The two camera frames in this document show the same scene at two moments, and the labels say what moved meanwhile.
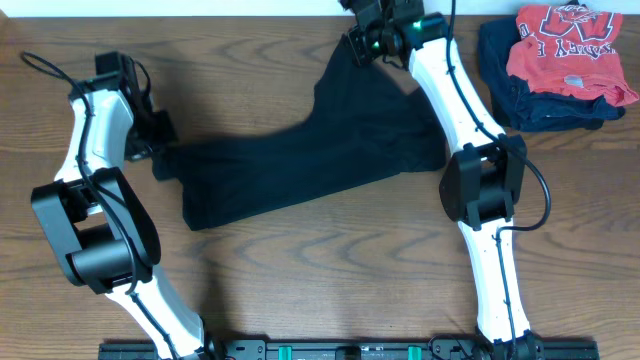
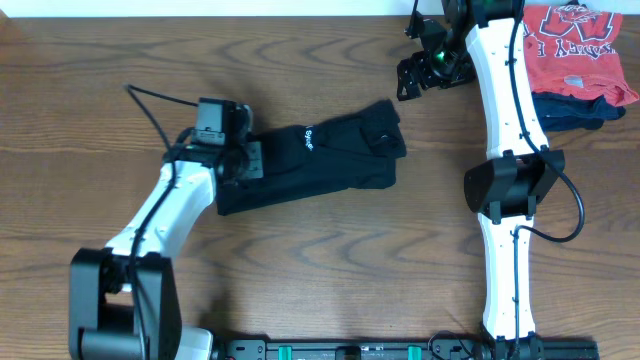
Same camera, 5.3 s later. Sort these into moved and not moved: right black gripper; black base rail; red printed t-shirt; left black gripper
Moved: left black gripper; right black gripper
Not moved: black base rail; red printed t-shirt
